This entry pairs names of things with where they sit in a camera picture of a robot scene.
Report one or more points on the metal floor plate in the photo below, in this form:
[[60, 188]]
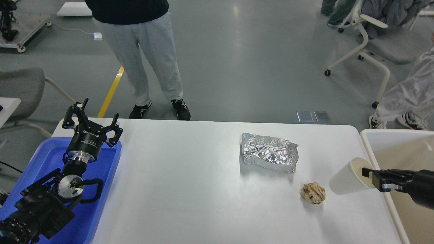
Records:
[[305, 116], [322, 117]]

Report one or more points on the distant person feet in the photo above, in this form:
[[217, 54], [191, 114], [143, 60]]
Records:
[[337, 10]]

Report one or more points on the grey jacket on chair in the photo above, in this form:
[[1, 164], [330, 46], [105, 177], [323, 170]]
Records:
[[393, 13]]

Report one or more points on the white power adapter with cable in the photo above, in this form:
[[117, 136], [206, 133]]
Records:
[[97, 36]]

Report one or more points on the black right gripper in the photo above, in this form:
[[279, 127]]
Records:
[[419, 184]]

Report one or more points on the grey chair left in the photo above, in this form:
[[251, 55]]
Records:
[[28, 85]]

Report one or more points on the right metal floor plate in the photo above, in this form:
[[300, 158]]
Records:
[[322, 117]]

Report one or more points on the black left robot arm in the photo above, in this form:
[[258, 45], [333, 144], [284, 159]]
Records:
[[46, 206]]

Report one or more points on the white paper cup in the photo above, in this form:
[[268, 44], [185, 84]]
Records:
[[349, 179]]

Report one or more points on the crumpled aluminium foil tray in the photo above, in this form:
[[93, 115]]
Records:
[[271, 153]]

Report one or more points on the white flat board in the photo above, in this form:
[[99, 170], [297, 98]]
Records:
[[74, 9]]

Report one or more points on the person in grey trousers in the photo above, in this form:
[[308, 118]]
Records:
[[142, 28]]

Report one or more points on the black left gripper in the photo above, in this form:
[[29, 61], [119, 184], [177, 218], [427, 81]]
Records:
[[84, 140]]

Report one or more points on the left metal floor plate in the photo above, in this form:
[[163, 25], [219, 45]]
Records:
[[305, 116]]

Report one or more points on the beige plastic bin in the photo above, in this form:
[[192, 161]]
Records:
[[404, 149]]

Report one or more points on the white office chair right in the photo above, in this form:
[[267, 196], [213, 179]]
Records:
[[399, 47]]

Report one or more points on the person in white trousers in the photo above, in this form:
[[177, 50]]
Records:
[[410, 102]]

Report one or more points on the white side table corner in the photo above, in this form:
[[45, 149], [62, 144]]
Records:
[[9, 105]]

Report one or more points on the wheeled metal platform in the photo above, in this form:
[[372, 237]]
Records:
[[21, 28]]

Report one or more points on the crumpled brown paper ball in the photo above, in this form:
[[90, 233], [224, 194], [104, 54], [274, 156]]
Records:
[[313, 193]]

